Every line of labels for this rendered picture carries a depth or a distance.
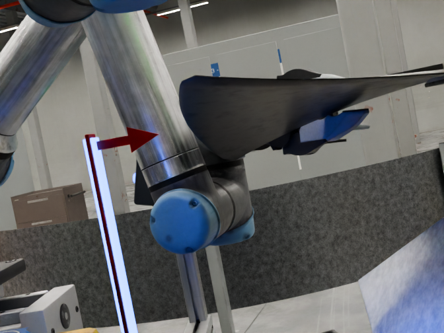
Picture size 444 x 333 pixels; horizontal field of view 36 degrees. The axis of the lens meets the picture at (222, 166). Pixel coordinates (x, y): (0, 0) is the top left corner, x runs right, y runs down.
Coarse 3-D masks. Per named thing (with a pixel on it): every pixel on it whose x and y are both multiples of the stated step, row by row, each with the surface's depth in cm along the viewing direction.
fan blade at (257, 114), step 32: (192, 96) 55; (224, 96) 56; (256, 96) 57; (288, 96) 58; (320, 96) 60; (352, 96) 63; (192, 128) 64; (224, 128) 65; (256, 128) 67; (288, 128) 69
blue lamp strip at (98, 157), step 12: (96, 156) 61; (96, 168) 61; (108, 192) 63; (108, 204) 62; (108, 216) 61; (108, 228) 61; (120, 252) 63; (120, 264) 62; (120, 276) 61; (120, 288) 61; (132, 312) 63; (132, 324) 62
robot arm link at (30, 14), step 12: (24, 0) 67; (36, 0) 64; (48, 0) 63; (60, 0) 62; (72, 0) 61; (36, 12) 67; (48, 12) 65; (60, 12) 64; (72, 12) 64; (84, 12) 64; (48, 24) 69; (60, 24) 68
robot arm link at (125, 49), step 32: (96, 32) 78; (128, 32) 78; (128, 64) 78; (160, 64) 80; (128, 96) 78; (160, 96) 78; (160, 128) 78; (160, 160) 78; (192, 160) 79; (160, 192) 78; (192, 192) 77; (224, 192) 84; (160, 224) 76; (192, 224) 75; (224, 224) 81
